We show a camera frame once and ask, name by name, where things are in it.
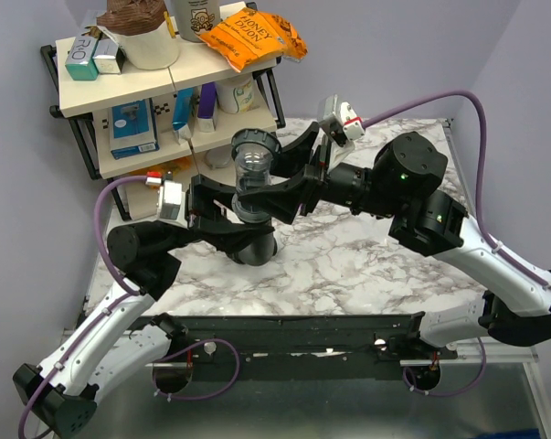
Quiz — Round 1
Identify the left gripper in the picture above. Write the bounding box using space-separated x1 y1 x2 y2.
154 174 273 255

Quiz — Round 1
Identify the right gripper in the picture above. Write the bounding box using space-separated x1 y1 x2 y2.
238 122 402 228

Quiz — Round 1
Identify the grey tee pipe fitting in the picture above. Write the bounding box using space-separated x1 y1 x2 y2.
228 233 278 266

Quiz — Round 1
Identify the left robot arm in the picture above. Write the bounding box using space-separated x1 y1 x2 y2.
13 172 274 438

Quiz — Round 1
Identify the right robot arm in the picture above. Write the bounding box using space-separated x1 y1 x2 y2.
232 126 551 359

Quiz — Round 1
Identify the grey white item lower shelf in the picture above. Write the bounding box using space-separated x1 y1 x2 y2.
205 145 232 169

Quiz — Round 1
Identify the orange snack bag lower shelf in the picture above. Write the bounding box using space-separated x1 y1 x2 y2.
159 156 193 176

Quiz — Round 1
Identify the white yellow cup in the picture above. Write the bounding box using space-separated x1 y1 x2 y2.
215 74 254 114

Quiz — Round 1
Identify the purple white tube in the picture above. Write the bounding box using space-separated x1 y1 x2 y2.
196 82 217 133

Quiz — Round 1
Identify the blue white tube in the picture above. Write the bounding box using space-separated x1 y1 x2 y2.
172 88 195 142

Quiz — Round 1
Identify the blue razor box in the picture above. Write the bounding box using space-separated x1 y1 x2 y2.
108 99 159 160

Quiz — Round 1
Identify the beige black shelf rack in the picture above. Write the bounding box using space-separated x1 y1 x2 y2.
39 0 287 221

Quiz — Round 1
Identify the orange honey dijon chip bag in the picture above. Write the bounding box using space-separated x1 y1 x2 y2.
199 7 308 73

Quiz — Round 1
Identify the white skull cup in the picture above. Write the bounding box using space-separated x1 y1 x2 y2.
170 0 221 43

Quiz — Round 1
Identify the silver white box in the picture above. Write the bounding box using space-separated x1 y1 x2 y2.
92 38 125 75

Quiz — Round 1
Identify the teal white box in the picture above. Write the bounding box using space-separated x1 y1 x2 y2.
65 35 99 81

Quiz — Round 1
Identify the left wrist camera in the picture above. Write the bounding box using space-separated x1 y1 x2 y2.
156 180 185 227

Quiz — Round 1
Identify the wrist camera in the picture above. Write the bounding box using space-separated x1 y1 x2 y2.
317 94 365 147
156 180 185 227

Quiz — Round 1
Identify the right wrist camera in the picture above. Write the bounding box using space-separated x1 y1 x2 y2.
317 94 365 147

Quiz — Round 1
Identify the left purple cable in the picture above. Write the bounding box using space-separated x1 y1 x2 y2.
17 171 240 439

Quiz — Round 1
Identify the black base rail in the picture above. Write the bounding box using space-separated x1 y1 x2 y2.
128 312 461 382

